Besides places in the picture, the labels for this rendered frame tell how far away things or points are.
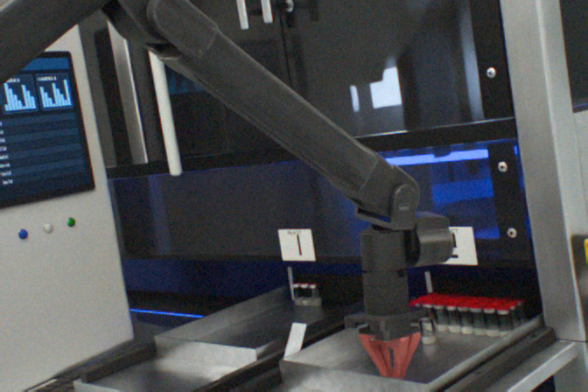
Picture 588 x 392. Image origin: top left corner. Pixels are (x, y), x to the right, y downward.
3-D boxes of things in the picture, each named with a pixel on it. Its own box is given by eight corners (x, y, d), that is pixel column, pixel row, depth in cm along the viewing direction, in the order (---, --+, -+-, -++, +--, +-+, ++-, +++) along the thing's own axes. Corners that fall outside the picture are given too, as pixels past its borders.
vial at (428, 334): (427, 339, 124) (423, 312, 124) (439, 340, 122) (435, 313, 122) (419, 344, 122) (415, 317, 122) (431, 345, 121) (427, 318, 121)
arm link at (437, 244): (353, 175, 103) (395, 185, 96) (419, 171, 109) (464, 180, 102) (348, 263, 105) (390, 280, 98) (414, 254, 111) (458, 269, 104)
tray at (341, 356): (416, 316, 139) (413, 297, 138) (558, 329, 120) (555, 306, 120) (282, 383, 114) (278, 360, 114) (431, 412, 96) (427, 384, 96)
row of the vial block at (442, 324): (419, 325, 132) (415, 298, 132) (517, 335, 120) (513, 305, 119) (411, 329, 131) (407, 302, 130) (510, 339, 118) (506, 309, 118)
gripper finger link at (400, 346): (437, 385, 102) (431, 311, 102) (404, 398, 97) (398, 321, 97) (395, 378, 107) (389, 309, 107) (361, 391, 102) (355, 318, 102)
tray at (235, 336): (288, 301, 164) (285, 285, 164) (387, 309, 146) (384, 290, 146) (157, 355, 140) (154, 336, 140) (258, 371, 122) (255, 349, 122)
